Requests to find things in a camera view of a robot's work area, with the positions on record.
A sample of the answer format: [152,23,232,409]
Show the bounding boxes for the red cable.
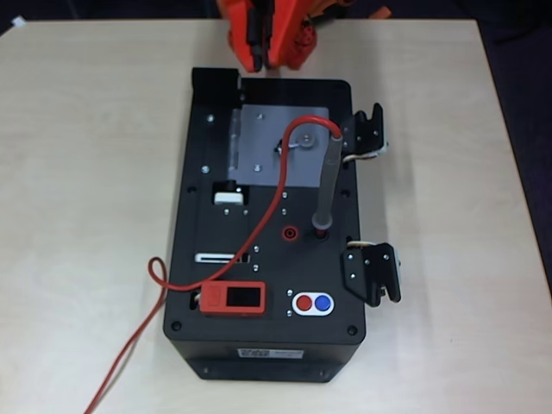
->
[84,115,345,414]

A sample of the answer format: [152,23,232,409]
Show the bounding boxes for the grey hinged door panel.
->
[227,103,332,189]

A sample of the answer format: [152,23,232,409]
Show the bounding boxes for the black knob with zip tie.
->
[273,136,301,155]

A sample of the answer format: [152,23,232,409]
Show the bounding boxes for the grey test probe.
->
[310,129,345,229]

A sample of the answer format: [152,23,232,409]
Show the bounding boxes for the white slider knob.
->
[212,180,246,206]

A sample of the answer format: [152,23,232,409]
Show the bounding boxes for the black task board box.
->
[162,66,367,384]

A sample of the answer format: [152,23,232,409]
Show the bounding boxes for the red display module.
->
[200,279,267,317]

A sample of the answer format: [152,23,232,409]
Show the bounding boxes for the red and blue buttons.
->
[291,290,336,317]

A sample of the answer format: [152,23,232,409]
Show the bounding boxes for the white printed label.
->
[237,347,305,360]

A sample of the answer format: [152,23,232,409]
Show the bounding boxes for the black cable clip bracket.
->
[340,102,392,164]
[340,240,403,308]

